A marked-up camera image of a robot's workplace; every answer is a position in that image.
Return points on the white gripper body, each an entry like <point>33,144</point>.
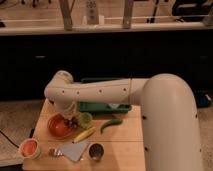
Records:
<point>68,112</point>

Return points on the dark purple grape bunch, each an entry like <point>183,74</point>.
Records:
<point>72,123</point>

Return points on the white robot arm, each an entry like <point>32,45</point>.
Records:
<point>170,125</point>

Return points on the red bowl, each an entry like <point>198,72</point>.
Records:
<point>57,128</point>

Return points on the green tray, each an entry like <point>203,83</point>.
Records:
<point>97,108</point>

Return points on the light green cup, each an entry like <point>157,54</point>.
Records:
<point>85,120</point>

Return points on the yellow corn cob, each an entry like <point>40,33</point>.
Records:
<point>84,134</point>

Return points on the white cloth in tray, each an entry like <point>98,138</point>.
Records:
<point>114,106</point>

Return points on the small silver metal object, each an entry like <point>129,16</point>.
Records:
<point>54,152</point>

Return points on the green chili pepper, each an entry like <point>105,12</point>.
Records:
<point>110,123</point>

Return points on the dark metal cup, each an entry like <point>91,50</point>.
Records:
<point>96,152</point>

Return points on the orange cup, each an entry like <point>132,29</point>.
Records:
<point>29,149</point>

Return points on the dark blue bag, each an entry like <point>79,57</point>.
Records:
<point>203,99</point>

